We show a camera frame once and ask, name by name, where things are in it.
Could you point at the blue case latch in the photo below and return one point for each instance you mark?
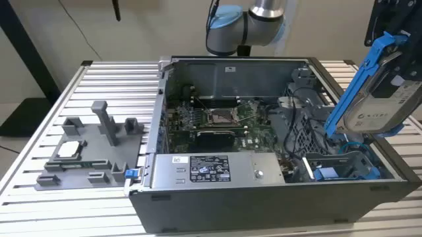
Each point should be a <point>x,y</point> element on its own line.
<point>131,173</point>

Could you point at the black hanging antenna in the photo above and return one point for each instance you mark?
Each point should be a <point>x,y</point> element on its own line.
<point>116,10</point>

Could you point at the green RAM stick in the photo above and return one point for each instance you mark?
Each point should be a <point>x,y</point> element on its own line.
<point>73,165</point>

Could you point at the silver power supply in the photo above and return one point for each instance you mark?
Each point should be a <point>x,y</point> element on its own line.
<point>218,169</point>

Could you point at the grey disk bay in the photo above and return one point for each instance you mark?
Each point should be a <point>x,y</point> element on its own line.
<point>335,163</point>

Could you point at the locking lever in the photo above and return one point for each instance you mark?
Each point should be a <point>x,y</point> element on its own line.
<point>202,103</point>

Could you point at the black monitor stand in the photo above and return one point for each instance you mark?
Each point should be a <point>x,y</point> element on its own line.
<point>23,74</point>

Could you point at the hard disk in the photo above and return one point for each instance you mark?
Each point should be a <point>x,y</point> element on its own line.
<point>366,116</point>

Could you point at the black graphics card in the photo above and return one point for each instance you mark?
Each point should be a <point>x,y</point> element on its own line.
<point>215,139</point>

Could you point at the silver CPU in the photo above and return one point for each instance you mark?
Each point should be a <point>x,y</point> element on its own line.
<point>68,149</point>

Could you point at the dark grey PC case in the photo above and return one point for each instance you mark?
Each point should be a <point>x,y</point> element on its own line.
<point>250,207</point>

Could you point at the grey perforated drive cage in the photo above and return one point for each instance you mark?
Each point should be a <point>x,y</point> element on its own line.
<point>303,128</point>

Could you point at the green motherboard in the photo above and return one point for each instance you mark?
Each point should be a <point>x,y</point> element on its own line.
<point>255,133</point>

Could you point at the grey parts rack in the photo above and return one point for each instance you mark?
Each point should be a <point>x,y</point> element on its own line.
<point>95,148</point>

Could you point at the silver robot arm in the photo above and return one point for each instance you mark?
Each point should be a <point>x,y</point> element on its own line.
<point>256,29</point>

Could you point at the CPU socket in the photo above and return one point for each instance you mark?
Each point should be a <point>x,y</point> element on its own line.
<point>220,116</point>

